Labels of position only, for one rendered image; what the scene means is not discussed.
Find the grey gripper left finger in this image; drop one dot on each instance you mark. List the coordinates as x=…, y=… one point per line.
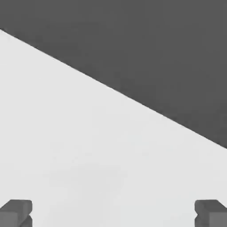
x=15, y=211

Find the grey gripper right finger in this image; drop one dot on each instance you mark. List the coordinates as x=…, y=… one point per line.
x=212, y=211

